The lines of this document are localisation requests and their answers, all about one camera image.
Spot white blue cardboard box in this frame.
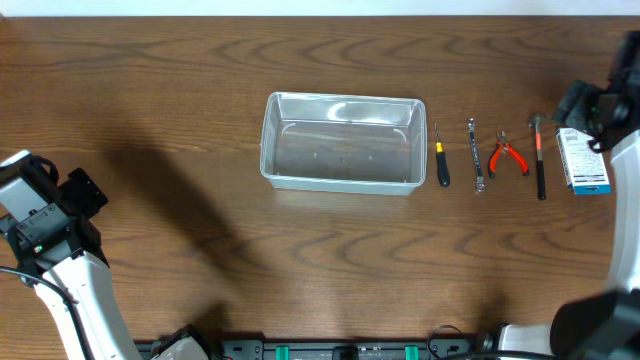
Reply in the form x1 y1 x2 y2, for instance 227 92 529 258
556 128 612 196

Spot small hammer black handle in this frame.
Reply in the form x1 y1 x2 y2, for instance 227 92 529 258
529 113 546 200

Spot clear plastic container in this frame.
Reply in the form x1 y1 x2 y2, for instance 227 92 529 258
260 92 428 196

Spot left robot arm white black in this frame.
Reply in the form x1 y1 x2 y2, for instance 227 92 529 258
1 153 212 359

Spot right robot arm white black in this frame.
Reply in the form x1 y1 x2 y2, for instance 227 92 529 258
478 31 639 359

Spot silver wrench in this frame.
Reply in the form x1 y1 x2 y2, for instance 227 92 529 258
467 118 486 193

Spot black yellow screwdriver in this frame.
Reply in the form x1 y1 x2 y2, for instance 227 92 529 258
434 124 450 187

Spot red handled pliers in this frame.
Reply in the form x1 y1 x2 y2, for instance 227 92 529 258
487 130 530 179

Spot black mounting rail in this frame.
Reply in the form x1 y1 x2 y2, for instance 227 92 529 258
137 335 475 360

